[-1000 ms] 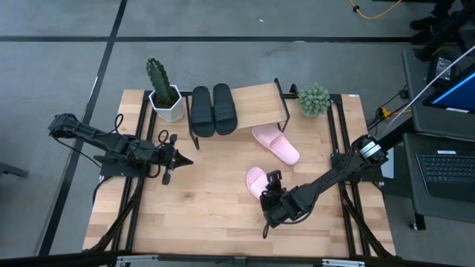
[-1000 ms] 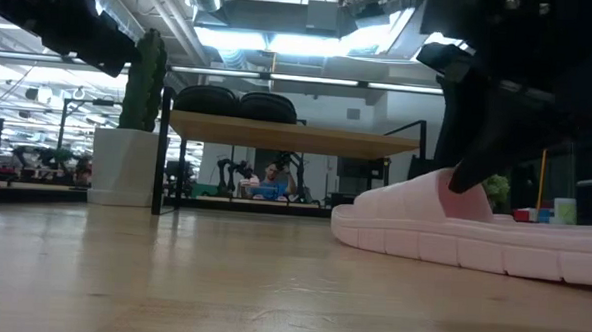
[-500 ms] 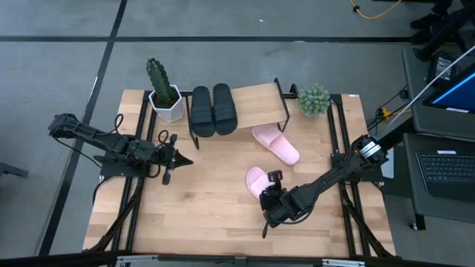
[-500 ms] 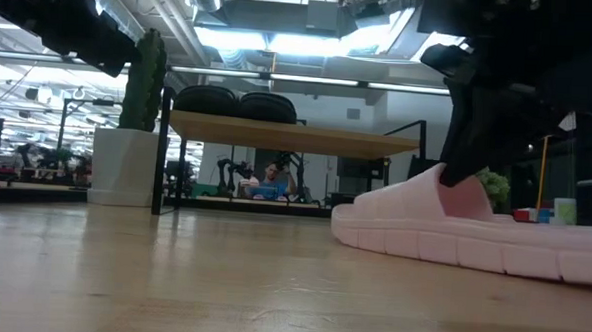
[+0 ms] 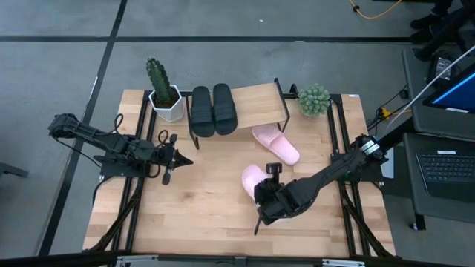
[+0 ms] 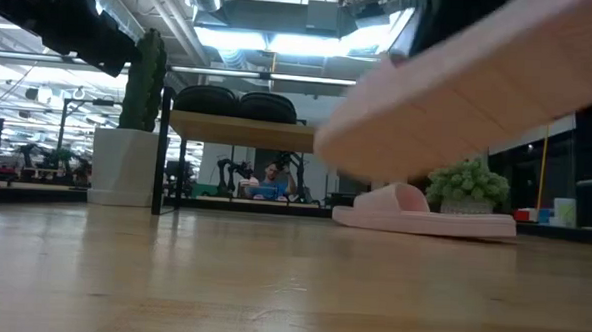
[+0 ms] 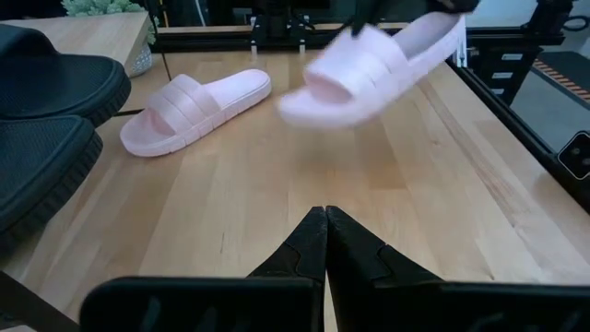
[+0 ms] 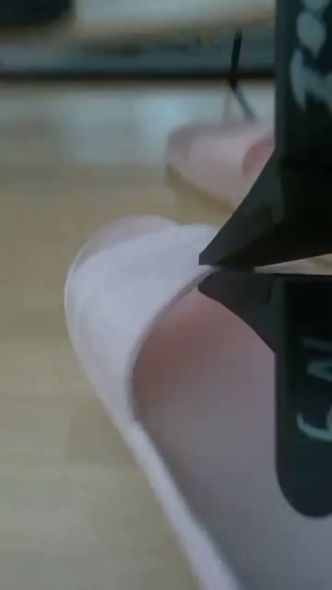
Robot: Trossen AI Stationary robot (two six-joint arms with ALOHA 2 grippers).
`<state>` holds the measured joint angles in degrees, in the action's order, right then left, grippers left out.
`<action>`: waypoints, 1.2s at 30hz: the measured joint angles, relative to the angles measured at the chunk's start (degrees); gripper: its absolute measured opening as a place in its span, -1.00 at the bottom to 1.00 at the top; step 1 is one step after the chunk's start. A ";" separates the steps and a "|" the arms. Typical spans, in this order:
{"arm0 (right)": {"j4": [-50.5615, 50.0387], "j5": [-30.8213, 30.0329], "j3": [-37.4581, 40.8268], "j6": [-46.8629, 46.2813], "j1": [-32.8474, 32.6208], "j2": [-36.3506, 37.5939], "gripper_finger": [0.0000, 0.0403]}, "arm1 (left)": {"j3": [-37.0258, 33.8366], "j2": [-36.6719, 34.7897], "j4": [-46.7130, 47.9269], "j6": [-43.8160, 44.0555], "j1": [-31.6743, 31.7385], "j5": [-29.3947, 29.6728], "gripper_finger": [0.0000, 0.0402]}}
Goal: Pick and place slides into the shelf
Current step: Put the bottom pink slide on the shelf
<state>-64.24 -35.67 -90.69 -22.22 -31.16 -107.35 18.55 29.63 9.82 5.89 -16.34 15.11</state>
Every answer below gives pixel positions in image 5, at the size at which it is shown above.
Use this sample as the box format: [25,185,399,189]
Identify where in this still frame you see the wooden shelf with black frame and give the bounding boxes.
[184,77,298,151]

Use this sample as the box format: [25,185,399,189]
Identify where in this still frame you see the grey furniture foot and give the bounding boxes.
[0,160,30,179]

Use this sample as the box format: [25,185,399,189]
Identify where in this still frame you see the person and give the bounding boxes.
[409,0,475,62]

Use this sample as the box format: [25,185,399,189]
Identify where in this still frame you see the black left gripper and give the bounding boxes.
[151,133,194,185]

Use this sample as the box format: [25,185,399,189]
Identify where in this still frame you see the black rig beam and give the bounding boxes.
[0,250,475,267]

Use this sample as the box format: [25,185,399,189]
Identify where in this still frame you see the tall green cactus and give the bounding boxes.
[145,56,176,107]

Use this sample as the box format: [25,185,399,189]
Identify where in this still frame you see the pink slide sandal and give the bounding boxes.
[240,163,276,202]
[251,124,301,167]

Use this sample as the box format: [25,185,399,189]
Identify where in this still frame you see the black power adapter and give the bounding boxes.
[426,50,457,88]

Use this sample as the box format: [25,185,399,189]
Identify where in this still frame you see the round green succulent plant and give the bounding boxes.
[297,82,332,118]

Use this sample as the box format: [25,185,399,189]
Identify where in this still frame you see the grey desk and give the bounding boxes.
[402,47,475,231]

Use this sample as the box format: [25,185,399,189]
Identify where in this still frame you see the grey laptop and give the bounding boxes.
[403,62,475,224]

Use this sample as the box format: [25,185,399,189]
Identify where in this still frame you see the yellow cable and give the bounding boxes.
[347,0,404,21]

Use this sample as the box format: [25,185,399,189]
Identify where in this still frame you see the black aluminium table frame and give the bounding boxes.
[83,88,396,259]

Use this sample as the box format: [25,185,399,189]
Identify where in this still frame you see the white hexagonal plant pot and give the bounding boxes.
[148,84,185,124]

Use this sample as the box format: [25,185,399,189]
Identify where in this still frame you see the white cable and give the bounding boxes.
[385,44,475,130]

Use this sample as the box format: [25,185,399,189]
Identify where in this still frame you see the black slide sandal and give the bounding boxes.
[212,82,239,136]
[189,85,217,139]

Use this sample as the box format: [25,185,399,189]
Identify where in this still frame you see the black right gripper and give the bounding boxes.
[253,162,298,236]

